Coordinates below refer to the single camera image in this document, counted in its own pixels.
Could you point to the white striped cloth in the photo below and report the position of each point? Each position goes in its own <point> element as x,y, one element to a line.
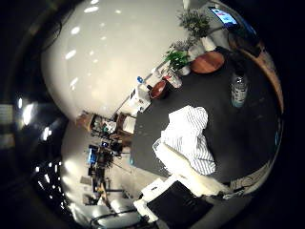
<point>190,133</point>

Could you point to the printed cylindrical can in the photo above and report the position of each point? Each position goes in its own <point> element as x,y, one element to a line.
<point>239,92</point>

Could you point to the laptop with lit screen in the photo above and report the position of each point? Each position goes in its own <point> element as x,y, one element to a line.
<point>225,16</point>

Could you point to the small grey-green potted plant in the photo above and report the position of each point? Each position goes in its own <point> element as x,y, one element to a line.
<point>193,49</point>

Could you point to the small blue-capped bottle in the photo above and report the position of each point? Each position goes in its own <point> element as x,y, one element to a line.
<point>141,81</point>

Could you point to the wooden shelf with clutter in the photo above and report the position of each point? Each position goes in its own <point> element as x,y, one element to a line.
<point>105,125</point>

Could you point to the tall bushy potted plant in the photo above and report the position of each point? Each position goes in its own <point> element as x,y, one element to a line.
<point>195,24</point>

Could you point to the white box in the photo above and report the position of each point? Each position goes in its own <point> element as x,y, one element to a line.
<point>139,99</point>

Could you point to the round wooden board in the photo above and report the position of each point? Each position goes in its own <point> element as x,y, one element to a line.
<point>207,62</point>

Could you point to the curved wooden desk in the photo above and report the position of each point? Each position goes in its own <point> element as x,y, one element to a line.
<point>271,73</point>

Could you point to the red-brown bowl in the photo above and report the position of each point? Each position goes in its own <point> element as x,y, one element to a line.
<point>158,89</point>

